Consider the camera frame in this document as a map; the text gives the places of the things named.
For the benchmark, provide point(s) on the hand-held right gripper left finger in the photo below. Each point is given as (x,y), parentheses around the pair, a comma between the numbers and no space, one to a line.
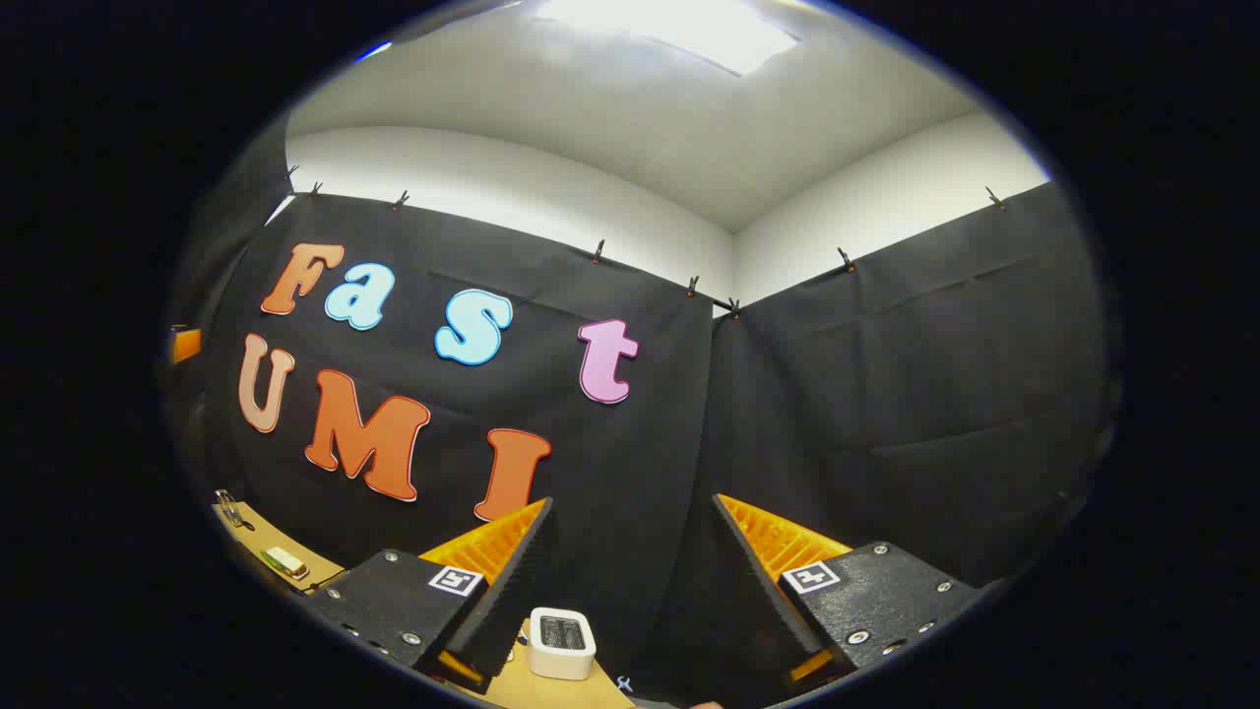
(517,591)

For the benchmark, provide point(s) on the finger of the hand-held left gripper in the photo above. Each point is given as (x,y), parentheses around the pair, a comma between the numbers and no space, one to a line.
(185,345)

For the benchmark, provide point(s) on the ceiling light panel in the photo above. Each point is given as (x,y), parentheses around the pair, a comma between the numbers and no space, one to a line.
(679,30)

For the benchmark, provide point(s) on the row of black clips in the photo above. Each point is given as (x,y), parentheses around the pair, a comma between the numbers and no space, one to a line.
(598,251)

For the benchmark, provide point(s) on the white toaster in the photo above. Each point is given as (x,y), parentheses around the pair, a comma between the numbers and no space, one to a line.
(561,662)

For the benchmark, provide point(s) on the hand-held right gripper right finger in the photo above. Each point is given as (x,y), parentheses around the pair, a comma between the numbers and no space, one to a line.
(773,611)

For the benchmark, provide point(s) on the sandwich with lettuce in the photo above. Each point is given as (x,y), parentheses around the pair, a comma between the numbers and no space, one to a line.
(283,562)

